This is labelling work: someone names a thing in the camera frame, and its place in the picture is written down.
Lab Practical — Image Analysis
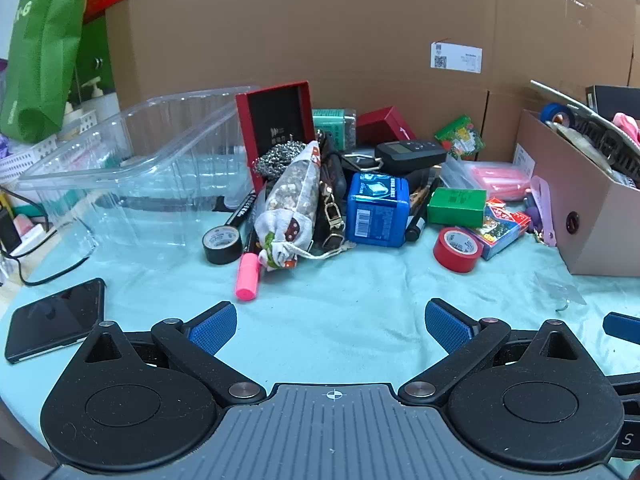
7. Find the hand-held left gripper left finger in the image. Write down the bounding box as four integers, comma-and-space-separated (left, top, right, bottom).
82, 301, 266, 406

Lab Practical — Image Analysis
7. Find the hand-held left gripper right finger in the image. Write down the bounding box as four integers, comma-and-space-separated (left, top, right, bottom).
398, 298, 581, 407

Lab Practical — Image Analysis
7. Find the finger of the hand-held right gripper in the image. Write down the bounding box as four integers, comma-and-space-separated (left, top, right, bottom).
602, 312, 640, 345

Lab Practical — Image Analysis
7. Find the green box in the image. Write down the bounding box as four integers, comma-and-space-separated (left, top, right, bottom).
427, 187, 488, 228

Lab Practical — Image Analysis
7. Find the blue box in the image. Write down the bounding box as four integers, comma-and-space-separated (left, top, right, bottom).
346, 172, 410, 249

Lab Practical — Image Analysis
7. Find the red card box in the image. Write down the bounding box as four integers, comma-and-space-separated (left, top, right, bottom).
486, 198, 532, 234

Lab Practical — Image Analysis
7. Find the cloth sachet of dried grains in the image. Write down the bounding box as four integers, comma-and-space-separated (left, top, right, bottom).
254, 141, 347, 274

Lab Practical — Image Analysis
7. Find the clear plastic container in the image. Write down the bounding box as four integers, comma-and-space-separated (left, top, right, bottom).
17, 85, 261, 257

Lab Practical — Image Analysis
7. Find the teal cloth covered desktop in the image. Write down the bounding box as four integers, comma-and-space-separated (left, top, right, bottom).
0, 160, 640, 461

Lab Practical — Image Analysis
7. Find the pink highlighter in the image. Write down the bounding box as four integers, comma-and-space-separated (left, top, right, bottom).
235, 252, 261, 304

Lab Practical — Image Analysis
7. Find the red tape roll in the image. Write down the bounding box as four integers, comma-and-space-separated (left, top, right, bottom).
433, 227, 484, 274

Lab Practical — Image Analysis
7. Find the black tape roll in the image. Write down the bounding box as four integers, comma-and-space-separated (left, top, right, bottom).
202, 226, 244, 266

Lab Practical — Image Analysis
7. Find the clear hook packet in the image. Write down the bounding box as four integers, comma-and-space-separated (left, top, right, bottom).
534, 272, 587, 314

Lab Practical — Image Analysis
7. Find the colourful card box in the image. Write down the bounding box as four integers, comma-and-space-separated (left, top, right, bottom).
470, 206, 524, 261

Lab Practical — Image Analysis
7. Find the small cardboard box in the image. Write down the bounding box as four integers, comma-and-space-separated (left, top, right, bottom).
513, 108, 640, 277

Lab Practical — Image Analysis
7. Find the black marker pen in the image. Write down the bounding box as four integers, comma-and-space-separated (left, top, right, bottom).
224, 189, 258, 229

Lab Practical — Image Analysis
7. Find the pink tag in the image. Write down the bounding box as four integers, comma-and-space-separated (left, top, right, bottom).
530, 175, 557, 247

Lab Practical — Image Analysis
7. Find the pink tube packet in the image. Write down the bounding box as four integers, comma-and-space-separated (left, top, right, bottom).
465, 161, 534, 203

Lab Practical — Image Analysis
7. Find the clear plastic case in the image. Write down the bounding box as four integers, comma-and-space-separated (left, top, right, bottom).
442, 155, 482, 192

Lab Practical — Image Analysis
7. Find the black patterned handbag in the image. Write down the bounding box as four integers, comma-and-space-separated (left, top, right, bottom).
319, 180, 350, 252

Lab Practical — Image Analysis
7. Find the black smartphone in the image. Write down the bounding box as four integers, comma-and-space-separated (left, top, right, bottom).
4, 277, 107, 364

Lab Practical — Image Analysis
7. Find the black plastic basket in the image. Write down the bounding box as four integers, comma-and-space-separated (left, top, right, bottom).
574, 120, 640, 182

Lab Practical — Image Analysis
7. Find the black handheld device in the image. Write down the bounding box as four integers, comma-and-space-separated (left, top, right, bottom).
375, 140, 448, 174

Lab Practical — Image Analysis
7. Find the steel wool scrubber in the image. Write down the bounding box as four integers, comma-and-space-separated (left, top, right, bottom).
252, 141, 307, 179

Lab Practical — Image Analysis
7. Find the green snack packet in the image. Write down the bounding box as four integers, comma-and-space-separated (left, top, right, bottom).
434, 115, 486, 160

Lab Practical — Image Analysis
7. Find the pink cloth item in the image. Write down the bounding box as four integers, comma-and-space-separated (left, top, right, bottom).
613, 112, 640, 142

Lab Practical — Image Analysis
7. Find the small red box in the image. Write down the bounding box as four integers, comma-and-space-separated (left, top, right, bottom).
356, 106, 417, 147

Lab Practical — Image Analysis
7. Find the red gift box black lining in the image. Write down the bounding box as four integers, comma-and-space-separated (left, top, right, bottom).
235, 81, 317, 192

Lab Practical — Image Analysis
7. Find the blue tape roll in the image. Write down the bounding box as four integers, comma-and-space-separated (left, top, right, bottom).
540, 102, 577, 127

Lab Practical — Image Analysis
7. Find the grey metal tool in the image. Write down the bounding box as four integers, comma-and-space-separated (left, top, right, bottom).
530, 80, 640, 152

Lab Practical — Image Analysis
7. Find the black charger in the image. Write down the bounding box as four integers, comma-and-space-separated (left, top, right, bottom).
0, 207, 22, 252

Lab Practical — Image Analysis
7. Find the white plastic basket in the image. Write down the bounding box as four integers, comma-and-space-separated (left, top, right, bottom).
0, 110, 99, 182

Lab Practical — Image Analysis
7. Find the white shipping label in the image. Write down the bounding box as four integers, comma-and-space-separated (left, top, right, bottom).
430, 41, 484, 72

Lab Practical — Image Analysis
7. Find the dark green carton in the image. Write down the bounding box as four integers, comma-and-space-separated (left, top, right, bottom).
74, 15, 117, 112

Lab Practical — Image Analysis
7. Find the large cardboard box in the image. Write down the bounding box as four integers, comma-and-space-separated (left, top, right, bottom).
105, 0, 640, 167

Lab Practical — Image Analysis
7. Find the green bag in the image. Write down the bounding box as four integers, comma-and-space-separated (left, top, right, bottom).
0, 0, 94, 144

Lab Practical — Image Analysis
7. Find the purple keychain figure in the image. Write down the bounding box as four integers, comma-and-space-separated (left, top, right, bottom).
523, 192, 544, 229

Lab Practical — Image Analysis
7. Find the metal buckle black strap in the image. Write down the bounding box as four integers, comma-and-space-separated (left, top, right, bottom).
345, 152, 384, 172

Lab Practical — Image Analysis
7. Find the black cable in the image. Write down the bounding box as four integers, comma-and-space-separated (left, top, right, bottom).
0, 187, 99, 287

